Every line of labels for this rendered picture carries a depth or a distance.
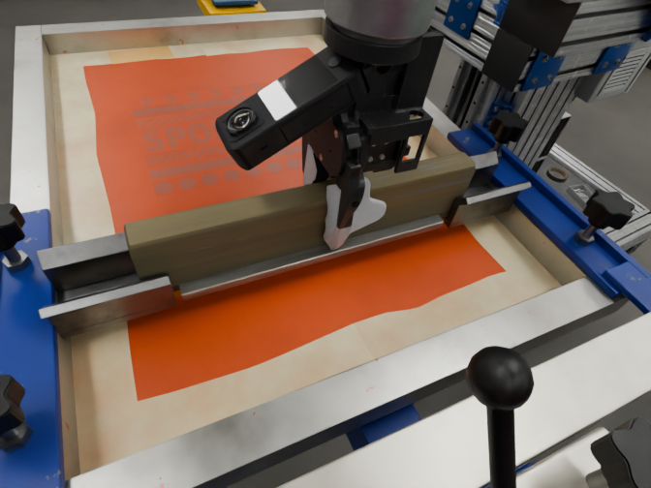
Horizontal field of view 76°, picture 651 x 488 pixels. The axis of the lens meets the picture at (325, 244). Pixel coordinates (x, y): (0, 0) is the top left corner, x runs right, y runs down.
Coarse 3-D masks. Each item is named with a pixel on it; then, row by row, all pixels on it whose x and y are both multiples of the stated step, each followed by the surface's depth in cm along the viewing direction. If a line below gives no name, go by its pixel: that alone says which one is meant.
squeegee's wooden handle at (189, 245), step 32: (448, 160) 45; (288, 192) 39; (320, 192) 40; (384, 192) 42; (416, 192) 44; (448, 192) 47; (128, 224) 35; (160, 224) 35; (192, 224) 35; (224, 224) 36; (256, 224) 37; (288, 224) 39; (320, 224) 41; (384, 224) 46; (160, 256) 35; (192, 256) 37; (224, 256) 39; (256, 256) 41
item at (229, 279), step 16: (416, 224) 48; (432, 224) 48; (352, 240) 45; (368, 240) 45; (384, 240) 46; (288, 256) 42; (304, 256) 43; (320, 256) 43; (336, 256) 44; (224, 272) 40; (240, 272) 40; (256, 272) 41; (272, 272) 41; (192, 288) 39; (208, 288) 39; (224, 288) 40
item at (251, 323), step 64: (128, 64) 72; (192, 64) 75; (128, 128) 60; (128, 192) 52; (192, 192) 53; (256, 192) 54; (128, 320) 40; (192, 320) 41; (256, 320) 42; (320, 320) 42; (192, 384) 37
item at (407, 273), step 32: (224, 64) 76; (256, 64) 77; (288, 64) 79; (352, 256) 49; (384, 256) 49; (416, 256) 50; (448, 256) 50; (480, 256) 51; (352, 288) 46; (384, 288) 46; (416, 288) 47; (448, 288) 47
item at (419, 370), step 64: (448, 128) 63; (512, 320) 41; (576, 320) 42; (64, 384) 33; (320, 384) 34; (384, 384) 35; (448, 384) 39; (64, 448) 30; (192, 448) 30; (256, 448) 31
